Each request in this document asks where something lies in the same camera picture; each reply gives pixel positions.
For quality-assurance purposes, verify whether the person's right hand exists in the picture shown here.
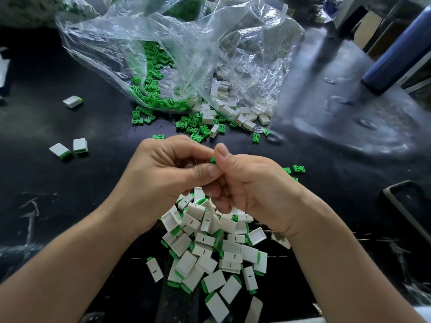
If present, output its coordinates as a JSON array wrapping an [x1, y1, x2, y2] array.
[[202, 142, 316, 241]]

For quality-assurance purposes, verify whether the person's left hand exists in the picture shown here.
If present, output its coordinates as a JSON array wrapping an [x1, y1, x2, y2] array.
[[108, 135, 224, 238]]

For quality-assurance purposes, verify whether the heap of white caps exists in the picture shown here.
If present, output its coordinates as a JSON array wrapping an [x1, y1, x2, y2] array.
[[201, 76, 272, 139]]

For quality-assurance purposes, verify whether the pile of assembled white-green pieces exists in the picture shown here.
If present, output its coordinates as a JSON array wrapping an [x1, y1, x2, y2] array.
[[159, 187, 269, 323]]

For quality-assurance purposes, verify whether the pile of green clips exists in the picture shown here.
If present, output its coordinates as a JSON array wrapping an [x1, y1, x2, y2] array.
[[129, 40, 307, 182]]

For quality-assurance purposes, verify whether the person's left forearm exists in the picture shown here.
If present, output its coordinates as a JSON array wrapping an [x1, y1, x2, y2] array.
[[0, 208, 149, 323]]

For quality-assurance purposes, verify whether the person's right forearm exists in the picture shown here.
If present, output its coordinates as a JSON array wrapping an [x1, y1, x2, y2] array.
[[286, 212, 425, 323]]

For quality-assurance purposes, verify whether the empty white shell right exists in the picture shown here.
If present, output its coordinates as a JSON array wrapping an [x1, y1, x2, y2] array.
[[271, 232, 292, 250]]

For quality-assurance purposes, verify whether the clear plastic bag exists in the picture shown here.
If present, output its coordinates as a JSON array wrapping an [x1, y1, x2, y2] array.
[[55, 0, 305, 115]]

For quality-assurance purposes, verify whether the black smartphone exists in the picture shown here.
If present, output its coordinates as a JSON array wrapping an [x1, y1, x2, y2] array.
[[383, 180, 431, 243]]

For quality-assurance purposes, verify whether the plastic bag full of green pieces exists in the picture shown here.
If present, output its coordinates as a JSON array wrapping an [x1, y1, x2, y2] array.
[[108, 0, 210, 23]]

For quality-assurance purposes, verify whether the white paper sheet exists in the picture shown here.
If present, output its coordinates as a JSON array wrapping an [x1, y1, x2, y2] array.
[[0, 57, 10, 89]]

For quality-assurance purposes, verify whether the brown cardboard box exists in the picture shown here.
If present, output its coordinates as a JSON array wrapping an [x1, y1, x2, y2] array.
[[354, 6, 386, 48]]

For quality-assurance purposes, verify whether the blue cylinder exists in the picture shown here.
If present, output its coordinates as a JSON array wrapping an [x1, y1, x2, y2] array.
[[361, 6, 431, 95]]

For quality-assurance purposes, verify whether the large bag of assembled pieces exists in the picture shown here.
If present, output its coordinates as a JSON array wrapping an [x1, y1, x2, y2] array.
[[0, 0, 101, 27]]

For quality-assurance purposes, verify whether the white metal frame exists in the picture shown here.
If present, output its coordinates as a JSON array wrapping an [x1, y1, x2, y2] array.
[[333, 0, 431, 48]]

